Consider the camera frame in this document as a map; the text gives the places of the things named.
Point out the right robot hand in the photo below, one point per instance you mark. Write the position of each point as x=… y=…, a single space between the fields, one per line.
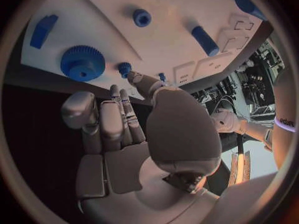
x=182 y=130

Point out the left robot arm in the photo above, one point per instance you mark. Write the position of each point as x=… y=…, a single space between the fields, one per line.
x=233 y=123

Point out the white task board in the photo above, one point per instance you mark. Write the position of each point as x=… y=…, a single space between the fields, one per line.
x=163 y=41

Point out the small blue peg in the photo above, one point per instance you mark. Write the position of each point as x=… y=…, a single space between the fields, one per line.
x=162 y=77

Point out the glowing light bar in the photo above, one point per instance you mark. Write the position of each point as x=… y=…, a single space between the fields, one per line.
x=241 y=168

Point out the small blue gear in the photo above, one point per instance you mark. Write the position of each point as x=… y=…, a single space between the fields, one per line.
x=123 y=69

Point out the workshop equipment rack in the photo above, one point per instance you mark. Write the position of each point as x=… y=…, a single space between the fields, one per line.
x=254 y=78

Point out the short blue cylinder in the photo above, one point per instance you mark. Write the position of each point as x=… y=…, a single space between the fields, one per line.
x=205 y=41

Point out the large blue gear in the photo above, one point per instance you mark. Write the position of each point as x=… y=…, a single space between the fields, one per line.
x=81 y=63

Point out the long blue cylinder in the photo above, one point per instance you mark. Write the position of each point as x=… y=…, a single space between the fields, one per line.
x=245 y=3

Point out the blue rectangular block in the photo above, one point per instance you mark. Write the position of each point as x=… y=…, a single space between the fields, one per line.
x=42 y=31

